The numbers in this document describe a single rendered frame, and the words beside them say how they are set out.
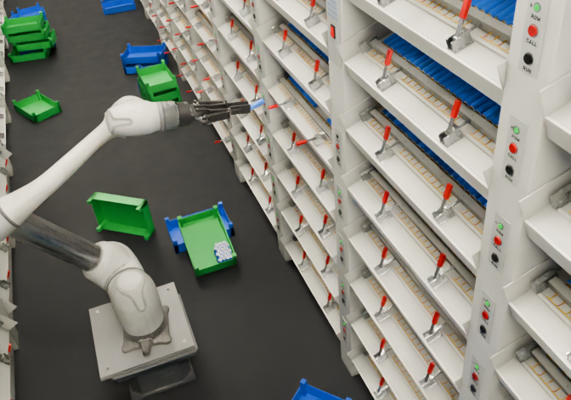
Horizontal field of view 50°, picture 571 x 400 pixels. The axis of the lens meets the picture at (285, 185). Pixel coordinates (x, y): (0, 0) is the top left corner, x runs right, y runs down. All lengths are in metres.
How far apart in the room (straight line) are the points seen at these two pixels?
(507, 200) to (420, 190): 0.37
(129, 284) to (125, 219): 1.07
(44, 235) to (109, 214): 1.13
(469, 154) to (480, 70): 0.20
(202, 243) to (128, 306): 0.84
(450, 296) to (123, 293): 1.18
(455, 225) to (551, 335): 0.32
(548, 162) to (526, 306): 0.30
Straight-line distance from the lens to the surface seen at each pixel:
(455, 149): 1.25
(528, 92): 1.01
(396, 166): 1.53
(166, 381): 2.50
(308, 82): 1.90
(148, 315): 2.27
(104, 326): 2.50
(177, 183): 3.51
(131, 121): 1.89
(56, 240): 2.24
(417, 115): 1.35
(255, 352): 2.56
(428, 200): 1.43
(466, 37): 1.16
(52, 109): 4.53
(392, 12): 1.34
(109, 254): 2.35
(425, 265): 1.56
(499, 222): 1.16
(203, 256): 2.95
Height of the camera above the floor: 1.99
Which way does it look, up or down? 36 degrees down
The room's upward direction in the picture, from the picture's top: 6 degrees counter-clockwise
